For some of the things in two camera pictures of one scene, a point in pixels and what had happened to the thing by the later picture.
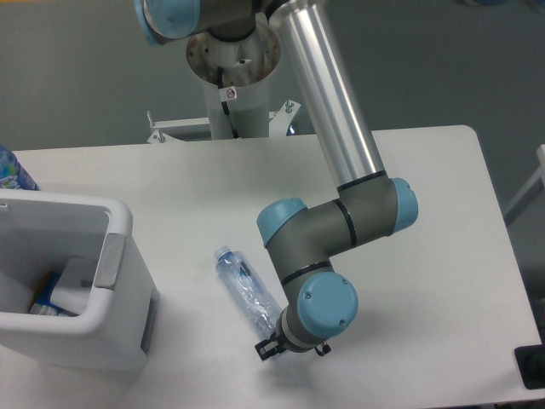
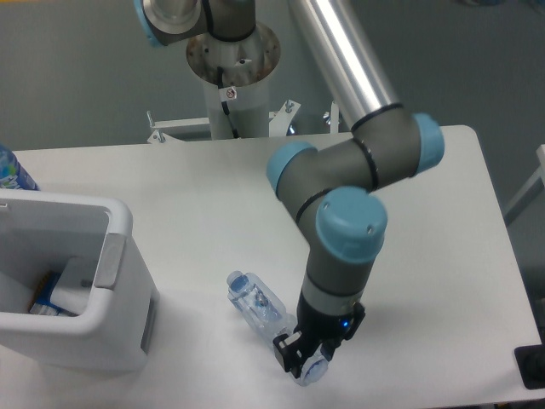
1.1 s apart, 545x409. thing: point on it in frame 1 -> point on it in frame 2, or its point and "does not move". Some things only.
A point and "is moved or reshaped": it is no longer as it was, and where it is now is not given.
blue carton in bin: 41,302 does not move
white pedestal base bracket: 279,123 does not move
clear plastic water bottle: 246,289 is moved or reshaped
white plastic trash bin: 39,232 does not move
